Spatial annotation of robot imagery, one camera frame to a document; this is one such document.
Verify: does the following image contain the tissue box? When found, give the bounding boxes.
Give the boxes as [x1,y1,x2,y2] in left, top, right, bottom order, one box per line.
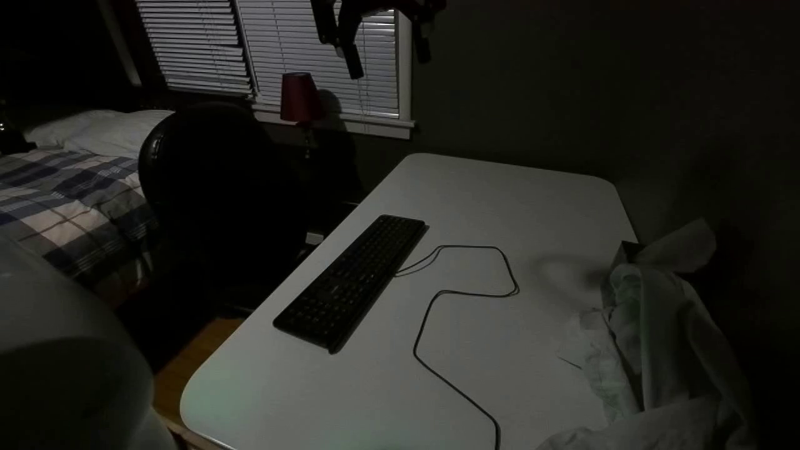
[615,220,716,274]

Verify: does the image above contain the black keyboard cable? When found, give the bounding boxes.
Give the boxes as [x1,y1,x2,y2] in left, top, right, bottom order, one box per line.
[393,244,523,450]

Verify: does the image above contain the white towel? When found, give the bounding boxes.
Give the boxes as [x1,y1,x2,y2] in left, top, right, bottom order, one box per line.
[536,244,759,450]

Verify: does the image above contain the white window blinds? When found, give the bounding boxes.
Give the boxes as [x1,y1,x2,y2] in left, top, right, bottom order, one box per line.
[135,0,399,117]

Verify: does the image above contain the black office chair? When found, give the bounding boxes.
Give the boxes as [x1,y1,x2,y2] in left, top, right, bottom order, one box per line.
[138,102,360,316]

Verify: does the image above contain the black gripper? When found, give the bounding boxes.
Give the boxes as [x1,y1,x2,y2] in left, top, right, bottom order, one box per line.
[309,0,446,80]

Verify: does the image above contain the white pillow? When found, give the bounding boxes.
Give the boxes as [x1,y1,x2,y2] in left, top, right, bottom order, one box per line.
[25,111,170,157]

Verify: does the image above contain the black keyboard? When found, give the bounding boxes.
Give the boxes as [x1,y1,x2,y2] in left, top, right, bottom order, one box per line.
[271,215,428,354]

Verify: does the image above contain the grey rounded foreground object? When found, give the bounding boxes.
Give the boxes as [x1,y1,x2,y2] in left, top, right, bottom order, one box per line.
[0,239,176,450]

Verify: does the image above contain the plaid bed blanket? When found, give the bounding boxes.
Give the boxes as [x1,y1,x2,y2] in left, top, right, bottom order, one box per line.
[0,150,156,286]

